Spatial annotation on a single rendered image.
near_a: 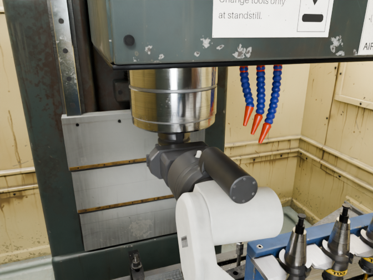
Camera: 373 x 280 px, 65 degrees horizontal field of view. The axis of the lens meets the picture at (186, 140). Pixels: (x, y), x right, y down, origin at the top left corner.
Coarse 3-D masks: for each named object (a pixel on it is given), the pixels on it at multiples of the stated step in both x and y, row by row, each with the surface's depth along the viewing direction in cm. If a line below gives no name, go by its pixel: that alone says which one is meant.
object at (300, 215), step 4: (300, 216) 56; (304, 216) 56; (300, 220) 57; (296, 224) 57; (300, 224) 57; (304, 224) 57; (296, 228) 57; (300, 228) 57; (304, 228) 57; (300, 232) 57
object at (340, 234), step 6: (336, 222) 61; (342, 222) 60; (348, 222) 60; (336, 228) 61; (342, 228) 60; (348, 228) 60; (330, 234) 63; (336, 234) 61; (342, 234) 60; (348, 234) 61; (330, 240) 63; (336, 240) 61; (342, 240) 61; (348, 240) 61; (330, 246) 63; (336, 246) 61; (342, 246) 61; (348, 246) 61; (336, 252) 62; (342, 252) 61; (348, 252) 62
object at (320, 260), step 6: (312, 246) 65; (312, 252) 63; (318, 252) 63; (312, 258) 61; (318, 258) 61; (324, 258) 61; (330, 258) 61; (312, 264) 60; (318, 264) 60; (324, 264) 60; (330, 264) 60
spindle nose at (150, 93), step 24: (144, 72) 46; (168, 72) 45; (192, 72) 46; (216, 72) 50; (144, 96) 47; (168, 96) 46; (192, 96) 47; (216, 96) 53; (144, 120) 49; (168, 120) 48; (192, 120) 48
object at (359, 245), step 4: (352, 236) 68; (356, 236) 68; (352, 240) 67; (356, 240) 67; (360, 240) 67; (352, 244) 65; (356, 244) 65; (360, 244) 65; (364, 244) 65; (356, 248) 64; (360, 248) 64; (364, 248) 64; (368, 248) 64; (372, 248) 64; (356, 252) 63; (360, 252) 63; (364, 252) 63; (368, 252) 63; (372, 252) 63; (356, 256) 63; (360, 256) 62; (364, 256) 62; (368, 256) 62
